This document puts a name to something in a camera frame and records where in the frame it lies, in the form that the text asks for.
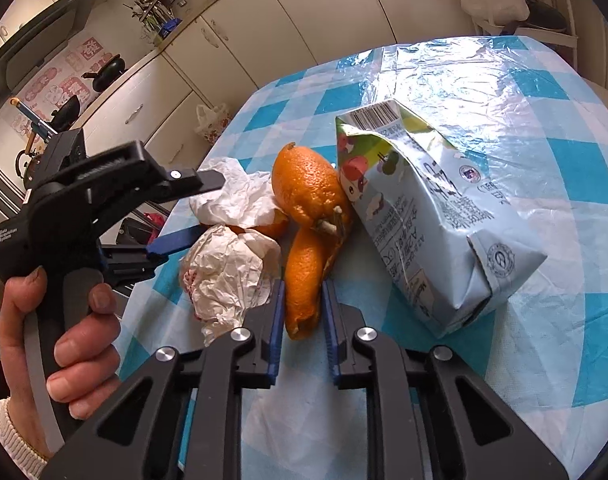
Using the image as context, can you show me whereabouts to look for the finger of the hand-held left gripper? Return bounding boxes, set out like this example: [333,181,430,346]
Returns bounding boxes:
[90,141,226,207]
[100,225,205,285]

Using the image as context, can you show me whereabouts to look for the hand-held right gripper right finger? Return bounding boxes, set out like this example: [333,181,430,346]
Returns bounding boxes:
[321,280,570,480]

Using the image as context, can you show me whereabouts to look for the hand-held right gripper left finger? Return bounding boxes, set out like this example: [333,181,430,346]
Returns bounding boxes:
[41,280,287,480]

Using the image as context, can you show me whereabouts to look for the white tissue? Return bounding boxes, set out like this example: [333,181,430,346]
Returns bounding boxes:
[180,224,283,347]
[189,156,285,226]

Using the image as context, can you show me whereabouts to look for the small orange peel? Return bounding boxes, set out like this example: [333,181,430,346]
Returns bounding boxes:
[231,207,291,239]

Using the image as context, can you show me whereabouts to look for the long orange peel with stem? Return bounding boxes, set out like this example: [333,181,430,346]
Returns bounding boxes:
[271,142,357,342]

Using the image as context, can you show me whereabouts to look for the person's left forearm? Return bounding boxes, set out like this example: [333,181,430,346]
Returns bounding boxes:
[0,397,50,480]

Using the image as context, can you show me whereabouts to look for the person's left hand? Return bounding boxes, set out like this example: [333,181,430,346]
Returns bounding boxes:
[0,266,122,457]

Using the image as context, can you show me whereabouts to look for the black pouch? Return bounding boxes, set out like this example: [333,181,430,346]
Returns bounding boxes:
[120,217,159,247]

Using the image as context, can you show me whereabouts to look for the floral shopping bag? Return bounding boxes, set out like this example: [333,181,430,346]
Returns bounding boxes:
[194,103,232,146]

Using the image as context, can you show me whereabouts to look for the broom pole with yellow tip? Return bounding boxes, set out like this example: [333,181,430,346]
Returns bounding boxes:
[11,99,59,141]

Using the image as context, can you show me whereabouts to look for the black cooking pot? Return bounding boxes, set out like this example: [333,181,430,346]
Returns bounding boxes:
[51,95,82,131]

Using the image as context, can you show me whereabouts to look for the black clay pot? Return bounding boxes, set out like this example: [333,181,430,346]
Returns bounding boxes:
[81,55,127,94]

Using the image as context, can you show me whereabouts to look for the light blue drink carton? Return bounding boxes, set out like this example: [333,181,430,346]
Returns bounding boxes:
[335,100,549,339]

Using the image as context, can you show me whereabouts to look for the metal utensil rack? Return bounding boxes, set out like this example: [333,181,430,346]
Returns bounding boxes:
[128,0,207,41]

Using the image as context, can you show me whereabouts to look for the range hood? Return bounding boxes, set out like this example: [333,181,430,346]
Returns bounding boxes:
[0,0,107,92]

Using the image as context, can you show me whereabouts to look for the cream kitchen base cabinets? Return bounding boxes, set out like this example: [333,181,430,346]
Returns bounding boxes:
[34,0,485,171]

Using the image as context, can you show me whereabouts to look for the table with blue checked cloth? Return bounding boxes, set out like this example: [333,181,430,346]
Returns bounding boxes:
[116,35,608,480]

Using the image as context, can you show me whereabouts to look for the white storage trolley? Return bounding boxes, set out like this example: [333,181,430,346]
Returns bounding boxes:
[471,0,582,68]

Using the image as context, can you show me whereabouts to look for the black pan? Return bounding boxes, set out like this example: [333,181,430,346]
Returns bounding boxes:
[524,0,568,31]

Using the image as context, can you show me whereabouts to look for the pink wall stickers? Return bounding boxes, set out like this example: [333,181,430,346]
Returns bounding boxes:
[14,35,110,131]

